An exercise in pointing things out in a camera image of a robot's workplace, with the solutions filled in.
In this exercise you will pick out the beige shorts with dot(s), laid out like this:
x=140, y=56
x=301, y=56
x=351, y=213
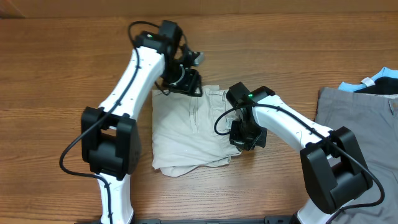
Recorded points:
x=189, y=132

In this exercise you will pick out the grey shorts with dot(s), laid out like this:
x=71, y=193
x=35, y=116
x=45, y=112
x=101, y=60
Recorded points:
x=373, y=119

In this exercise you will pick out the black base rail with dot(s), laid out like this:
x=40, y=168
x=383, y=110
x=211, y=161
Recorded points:
x=265, y=220

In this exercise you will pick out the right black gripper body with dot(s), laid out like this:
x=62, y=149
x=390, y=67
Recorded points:
x=247, y=134

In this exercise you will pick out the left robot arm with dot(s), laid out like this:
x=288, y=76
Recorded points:
x=109, y=136

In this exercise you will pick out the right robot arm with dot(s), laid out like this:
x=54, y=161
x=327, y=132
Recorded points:
x=334, y=169

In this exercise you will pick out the blue and black garment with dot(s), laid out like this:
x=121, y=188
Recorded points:
x=382, y=83

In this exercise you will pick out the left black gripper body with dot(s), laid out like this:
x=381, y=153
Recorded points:
x=180, y=79

